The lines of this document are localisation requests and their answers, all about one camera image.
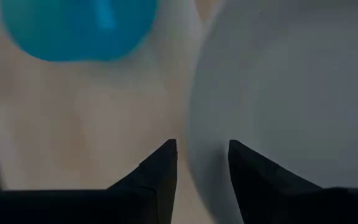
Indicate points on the grey plastic bowl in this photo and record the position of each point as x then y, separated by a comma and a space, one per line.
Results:
291, 93

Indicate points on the blue translucent plastic bowl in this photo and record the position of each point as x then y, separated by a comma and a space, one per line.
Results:
76, 28

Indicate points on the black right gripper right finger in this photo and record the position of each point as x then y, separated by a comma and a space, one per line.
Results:
259, 186

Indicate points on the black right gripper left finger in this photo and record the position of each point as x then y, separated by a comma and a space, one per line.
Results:
157, 183

